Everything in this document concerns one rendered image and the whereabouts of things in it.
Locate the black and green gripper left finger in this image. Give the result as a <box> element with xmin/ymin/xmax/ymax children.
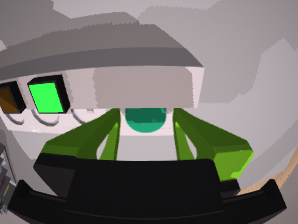
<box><xmin>40</xmin><ymin>108</ymin><xmax>121</xmax><ymax>160</ymax></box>

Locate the green screw cap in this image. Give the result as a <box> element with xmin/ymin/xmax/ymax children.
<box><xmin>125</xmin><ymin>108</ymin><xmax>166</xmax><ymax>133</ymax></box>

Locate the grey flat mat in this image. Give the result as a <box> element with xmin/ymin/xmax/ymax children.
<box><xmin>0</xmin><ymin>0</ymin><xmax>298</xmax><ymax>195</ymax></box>

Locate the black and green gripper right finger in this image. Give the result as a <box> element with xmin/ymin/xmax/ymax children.
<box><xmin>172</xmin><ymin>108</ymin><xmax>254</xmax><ymax>182</ymax></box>

